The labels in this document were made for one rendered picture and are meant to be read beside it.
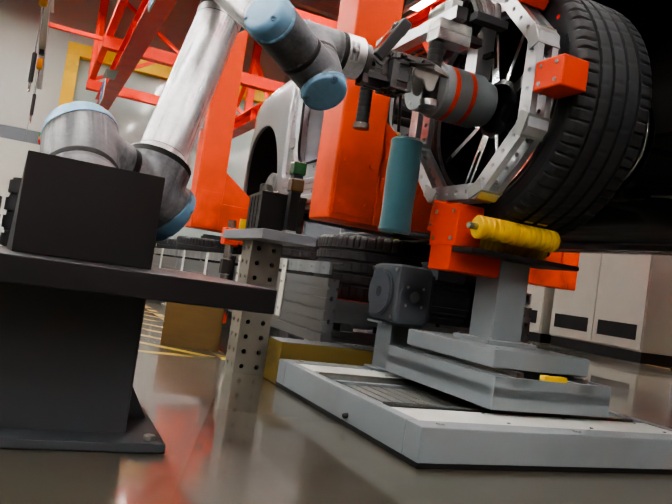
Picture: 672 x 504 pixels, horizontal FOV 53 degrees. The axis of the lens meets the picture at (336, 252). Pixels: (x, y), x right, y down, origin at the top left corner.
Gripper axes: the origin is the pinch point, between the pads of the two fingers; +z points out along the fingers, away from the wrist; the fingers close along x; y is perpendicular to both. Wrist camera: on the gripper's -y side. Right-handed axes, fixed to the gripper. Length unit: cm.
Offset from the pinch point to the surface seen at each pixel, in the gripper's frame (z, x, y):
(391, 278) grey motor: 19, -42, 47
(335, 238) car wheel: 23, -96, 34
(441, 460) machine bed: -1, 23, 81
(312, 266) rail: 12, -86, 46
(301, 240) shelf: -6, -54, 40
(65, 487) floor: -69, 34, 83
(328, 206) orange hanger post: 4, -60, 27
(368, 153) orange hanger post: 14, -60, 8
